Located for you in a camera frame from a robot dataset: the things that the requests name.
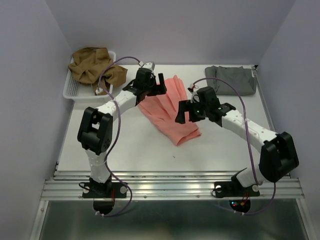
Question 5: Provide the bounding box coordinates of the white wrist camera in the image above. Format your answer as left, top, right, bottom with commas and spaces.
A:
138, 61, 155, 72
187, 84, 200, 103

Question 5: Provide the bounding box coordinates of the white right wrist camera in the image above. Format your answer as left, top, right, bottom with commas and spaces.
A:
187, 84, 200, 103

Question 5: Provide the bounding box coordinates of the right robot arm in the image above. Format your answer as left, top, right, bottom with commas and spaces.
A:
175, 86, 299, 195

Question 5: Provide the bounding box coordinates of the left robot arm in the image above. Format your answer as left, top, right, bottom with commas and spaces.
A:
77, 67, 167, 197

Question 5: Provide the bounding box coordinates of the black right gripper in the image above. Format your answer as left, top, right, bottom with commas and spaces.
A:
174, 99, 209, 125

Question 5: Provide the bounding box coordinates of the aluminium rail frame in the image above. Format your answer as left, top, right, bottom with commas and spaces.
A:
27, 65, 311, 240

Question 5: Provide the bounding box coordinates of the white plastic bin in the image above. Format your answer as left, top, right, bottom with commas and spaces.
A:
62, 50, 116, 102

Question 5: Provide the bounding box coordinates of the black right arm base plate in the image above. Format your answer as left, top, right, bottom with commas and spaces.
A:
211, 181, 260, 199

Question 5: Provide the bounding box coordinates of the grey pleated skirt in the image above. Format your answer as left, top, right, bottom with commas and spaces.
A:
204, 66, 257, 96

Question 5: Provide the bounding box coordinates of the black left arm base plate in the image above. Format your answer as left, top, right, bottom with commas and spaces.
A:
78, 182, 127, 199

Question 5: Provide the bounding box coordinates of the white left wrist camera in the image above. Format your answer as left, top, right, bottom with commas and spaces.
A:
138, 61, 155, 72

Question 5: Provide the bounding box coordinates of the pink skirt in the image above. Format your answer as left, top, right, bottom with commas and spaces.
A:
138, 75, 202, 146

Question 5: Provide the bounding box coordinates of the olive brown skirt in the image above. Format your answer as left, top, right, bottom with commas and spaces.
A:
68, 47, 127, 90

